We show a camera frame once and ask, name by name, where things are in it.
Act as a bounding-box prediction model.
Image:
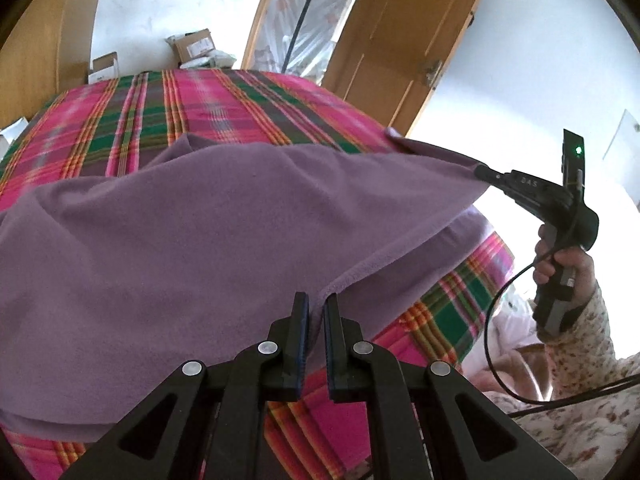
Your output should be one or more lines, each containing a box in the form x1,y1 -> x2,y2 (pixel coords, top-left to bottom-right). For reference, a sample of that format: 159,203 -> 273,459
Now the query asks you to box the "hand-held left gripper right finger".
324,294 -> 578,480

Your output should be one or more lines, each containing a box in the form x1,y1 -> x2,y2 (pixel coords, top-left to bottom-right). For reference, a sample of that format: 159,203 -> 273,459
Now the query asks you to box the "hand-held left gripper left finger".
60,291 -> 310,480

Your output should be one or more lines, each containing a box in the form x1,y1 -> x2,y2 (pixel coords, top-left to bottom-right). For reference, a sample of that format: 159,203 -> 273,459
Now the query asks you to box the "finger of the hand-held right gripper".
475,162 -> 517,197

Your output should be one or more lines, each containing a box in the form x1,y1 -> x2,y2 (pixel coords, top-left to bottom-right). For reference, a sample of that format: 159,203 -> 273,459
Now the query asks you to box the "purple fleece garment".
0,130 -> 491,443

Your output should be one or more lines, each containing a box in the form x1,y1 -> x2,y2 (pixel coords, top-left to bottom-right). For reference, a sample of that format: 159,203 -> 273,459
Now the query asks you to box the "person's right forearm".
547,280 -> 640,401

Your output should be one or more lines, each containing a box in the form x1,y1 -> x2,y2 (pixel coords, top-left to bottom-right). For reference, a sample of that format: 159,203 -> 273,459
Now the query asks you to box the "person's right hand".
532,237 -> 599,312

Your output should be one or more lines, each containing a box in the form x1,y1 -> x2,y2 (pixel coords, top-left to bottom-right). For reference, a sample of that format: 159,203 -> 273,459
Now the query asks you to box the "wooden door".
320,0 -> 496,133

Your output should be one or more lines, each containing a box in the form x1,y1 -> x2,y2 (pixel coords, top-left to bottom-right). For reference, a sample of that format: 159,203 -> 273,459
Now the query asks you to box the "person's floral clothing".
475,355 -> 640,466

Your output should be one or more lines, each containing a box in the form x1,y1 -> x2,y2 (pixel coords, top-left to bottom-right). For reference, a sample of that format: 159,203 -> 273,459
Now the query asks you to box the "clear plastic door curtain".
252,0 -> 366,83

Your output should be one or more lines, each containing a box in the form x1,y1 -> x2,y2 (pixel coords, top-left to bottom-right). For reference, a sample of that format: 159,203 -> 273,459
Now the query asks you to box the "pink plaid bed sheet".
0,69 -> 516,480

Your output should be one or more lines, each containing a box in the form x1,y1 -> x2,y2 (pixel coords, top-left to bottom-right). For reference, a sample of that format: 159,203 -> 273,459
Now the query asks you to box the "pile of white packets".
180,50 -> 236,70

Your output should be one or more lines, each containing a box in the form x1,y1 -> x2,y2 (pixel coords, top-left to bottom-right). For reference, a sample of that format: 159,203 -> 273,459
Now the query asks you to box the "brown cardboard box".
167,29 -> 218,68

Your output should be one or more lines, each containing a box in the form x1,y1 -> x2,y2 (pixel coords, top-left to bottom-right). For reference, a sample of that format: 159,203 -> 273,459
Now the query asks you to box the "small white box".
89,52 -> 121,85

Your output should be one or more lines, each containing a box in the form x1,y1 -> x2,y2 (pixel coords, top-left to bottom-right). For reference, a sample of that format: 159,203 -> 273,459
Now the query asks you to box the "wooden wardrobe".
0,0 -> 111,128

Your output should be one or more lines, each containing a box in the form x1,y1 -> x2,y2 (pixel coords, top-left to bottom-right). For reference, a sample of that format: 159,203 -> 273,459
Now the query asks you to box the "metal door handle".
419,60 -> 443,86

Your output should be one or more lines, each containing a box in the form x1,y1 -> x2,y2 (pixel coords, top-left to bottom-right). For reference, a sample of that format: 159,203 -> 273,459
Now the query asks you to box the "black cable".
482,255 -> 640,416

